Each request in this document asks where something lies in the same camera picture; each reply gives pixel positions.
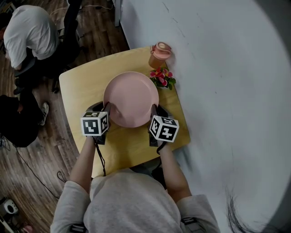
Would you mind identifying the black floor cable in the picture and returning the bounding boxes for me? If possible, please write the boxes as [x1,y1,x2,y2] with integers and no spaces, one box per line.
[0,134,60,199]

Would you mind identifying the pink water bottle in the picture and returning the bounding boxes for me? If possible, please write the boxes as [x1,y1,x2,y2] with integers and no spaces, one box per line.
[148,41,172,69]

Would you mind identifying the white round device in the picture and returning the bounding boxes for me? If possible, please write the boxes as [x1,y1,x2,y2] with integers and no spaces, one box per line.
[0,197,19,216]

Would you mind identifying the black office chair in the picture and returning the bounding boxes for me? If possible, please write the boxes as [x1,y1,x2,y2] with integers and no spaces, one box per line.
[13,0,84,94]

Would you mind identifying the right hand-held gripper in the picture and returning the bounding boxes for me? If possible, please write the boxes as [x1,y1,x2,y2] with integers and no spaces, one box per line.
[148,103,180,147]

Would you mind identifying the black strap buckle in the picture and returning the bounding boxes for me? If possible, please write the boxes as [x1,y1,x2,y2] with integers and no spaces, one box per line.
[181,217,197,226]
[70,224,86,233]

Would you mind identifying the person's right forearm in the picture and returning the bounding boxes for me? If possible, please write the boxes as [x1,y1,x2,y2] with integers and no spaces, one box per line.
[159,143,193,202]

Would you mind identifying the black gripper cord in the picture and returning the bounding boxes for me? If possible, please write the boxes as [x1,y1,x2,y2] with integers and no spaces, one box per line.
[94,136,107,177]

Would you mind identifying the pink big plate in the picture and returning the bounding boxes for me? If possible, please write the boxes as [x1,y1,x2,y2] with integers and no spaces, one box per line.
[103,71,160,128]

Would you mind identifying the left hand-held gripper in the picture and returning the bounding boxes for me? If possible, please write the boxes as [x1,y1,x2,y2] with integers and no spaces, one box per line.
[80,101,113,146]

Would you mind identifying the person's left forearm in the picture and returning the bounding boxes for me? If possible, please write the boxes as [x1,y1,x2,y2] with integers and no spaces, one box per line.
[69,135,100,194]

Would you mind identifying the black wrist strap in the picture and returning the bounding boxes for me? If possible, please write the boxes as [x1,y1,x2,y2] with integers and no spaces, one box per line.
[156,141,168,155]

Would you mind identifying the person's grey sweatshirt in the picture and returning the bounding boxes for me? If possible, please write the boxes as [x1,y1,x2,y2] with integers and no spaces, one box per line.
[50,168,220,233]

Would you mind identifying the potted pink flowers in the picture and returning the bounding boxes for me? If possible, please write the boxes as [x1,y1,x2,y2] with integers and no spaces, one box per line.
[149,67,177,91]

